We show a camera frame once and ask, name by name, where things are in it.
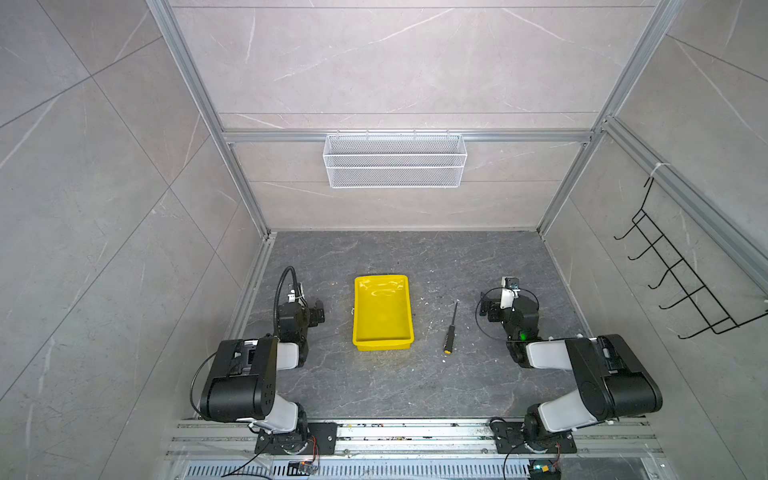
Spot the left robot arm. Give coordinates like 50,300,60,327
191,301,325,454

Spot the yellow plastic bin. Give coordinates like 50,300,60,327
353,274,414,352

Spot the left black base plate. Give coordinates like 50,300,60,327
254,422,339,456

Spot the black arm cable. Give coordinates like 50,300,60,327
474,286,541,344
272,265,301,337

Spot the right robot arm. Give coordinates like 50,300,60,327
476,288,663,452

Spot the white wire mesh basket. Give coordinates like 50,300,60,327
323,133,468,189

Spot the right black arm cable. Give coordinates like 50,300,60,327
474,286,541,344

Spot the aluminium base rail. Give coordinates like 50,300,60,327
154,418,676,479

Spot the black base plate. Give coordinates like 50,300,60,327
488,417,577,454
254,422,339,456

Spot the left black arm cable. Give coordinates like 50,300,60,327
272,265,301,337

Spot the small electronics board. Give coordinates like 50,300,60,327
286,461,319,476

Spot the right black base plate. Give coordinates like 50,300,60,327
488,417,577,454

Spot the black yellow screwdriver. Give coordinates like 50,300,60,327
443,300,459,355

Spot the black wire hook rack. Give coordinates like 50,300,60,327
613,178,767,340

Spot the green connector box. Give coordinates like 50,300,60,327
528,459,562,480

